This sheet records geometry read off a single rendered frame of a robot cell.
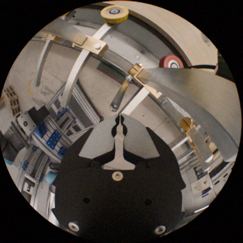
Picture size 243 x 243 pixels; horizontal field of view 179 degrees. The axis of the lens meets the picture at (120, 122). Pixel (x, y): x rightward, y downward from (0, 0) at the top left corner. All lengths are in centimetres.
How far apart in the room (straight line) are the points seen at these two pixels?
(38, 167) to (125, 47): 108
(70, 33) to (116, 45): 35
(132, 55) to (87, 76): 83
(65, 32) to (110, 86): 102
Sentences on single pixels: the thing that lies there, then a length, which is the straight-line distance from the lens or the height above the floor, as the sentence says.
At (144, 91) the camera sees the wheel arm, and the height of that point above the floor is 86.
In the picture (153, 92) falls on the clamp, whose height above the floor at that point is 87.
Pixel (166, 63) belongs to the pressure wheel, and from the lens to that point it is 26.
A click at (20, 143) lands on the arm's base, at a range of 71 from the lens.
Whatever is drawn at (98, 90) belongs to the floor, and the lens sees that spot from 120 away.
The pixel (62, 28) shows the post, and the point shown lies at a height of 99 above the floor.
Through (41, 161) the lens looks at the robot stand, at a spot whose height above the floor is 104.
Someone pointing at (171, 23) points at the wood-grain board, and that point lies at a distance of 35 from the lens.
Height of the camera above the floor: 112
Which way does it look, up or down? 54 degrees down
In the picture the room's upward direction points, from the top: 179 degrees counter-clockwise
